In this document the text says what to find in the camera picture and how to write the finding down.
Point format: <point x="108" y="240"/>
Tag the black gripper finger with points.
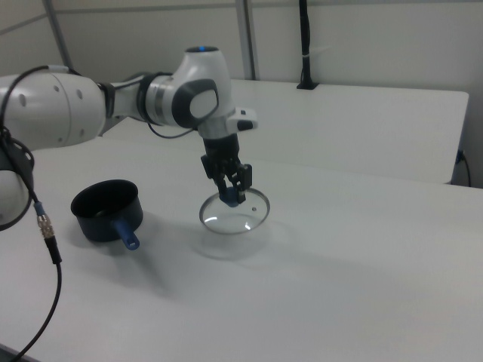
<point x="222" y="188"/>
<point x="243" y="181"/>

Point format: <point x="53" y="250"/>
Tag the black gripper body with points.
<point x="222" y="152"/>

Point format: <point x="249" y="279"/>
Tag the glass lid with blue knob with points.
<point x="234" y="218"/>

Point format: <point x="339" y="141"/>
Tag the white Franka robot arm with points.
<point x="56" y="109"/>

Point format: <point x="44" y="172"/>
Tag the white rectangular table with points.
<point x="339" y="124"/>

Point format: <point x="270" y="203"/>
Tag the black clamped pole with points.
<point x="305" y="37"/>

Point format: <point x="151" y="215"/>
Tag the wide grey metal post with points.
<point x="247" y="37"/>

